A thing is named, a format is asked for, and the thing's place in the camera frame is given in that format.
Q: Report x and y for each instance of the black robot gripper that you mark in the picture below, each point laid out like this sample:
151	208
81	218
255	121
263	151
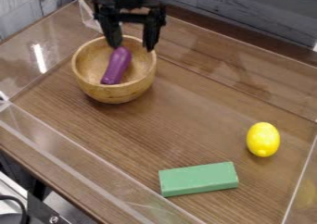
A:
148	13

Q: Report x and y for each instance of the purple toy eggplant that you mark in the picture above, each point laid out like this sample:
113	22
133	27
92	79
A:
118	63

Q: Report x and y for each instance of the brown wooden bowl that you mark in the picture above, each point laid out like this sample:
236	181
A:
90	63

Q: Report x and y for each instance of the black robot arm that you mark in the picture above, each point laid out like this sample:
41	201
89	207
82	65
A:
147	12

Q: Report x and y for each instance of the yellow toy lemon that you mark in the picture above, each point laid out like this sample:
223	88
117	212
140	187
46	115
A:
263	139

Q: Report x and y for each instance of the green rectangular block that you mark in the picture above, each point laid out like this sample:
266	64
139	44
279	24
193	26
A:
199	179

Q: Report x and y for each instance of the clear acrylic corner bracket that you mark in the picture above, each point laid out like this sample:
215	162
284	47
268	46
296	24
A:
88	16

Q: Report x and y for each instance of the clear acrylic tray wall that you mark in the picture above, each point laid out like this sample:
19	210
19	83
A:
86	179

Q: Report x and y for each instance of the black metal bracket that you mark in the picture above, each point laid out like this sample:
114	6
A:
41	213

